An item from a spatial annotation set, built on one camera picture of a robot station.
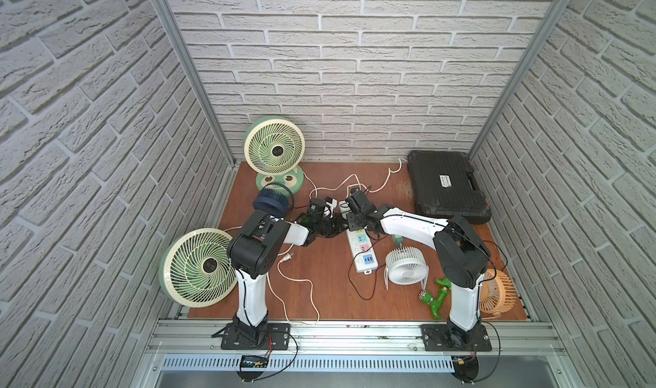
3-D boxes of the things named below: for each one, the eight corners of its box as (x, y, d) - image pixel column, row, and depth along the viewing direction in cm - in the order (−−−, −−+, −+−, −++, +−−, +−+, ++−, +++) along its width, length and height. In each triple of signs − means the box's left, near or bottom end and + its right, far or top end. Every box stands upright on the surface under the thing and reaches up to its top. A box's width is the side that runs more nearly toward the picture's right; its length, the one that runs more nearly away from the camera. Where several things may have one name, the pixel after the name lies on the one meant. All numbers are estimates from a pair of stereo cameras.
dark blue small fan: (255, 213, 102) (248, 199, 95) (272, 192, 110) (267, 177, 102) (282, 225, 99) (278, 211, 91) (298, 202, 106) (295, 187, 98)
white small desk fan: (385, 290, 84) (392, 277, 74) (382, 261, 90) (388, 246, 80) (423, 290, 84) (434, 277, 74) (417, 261, 90) (426, 246, 81)
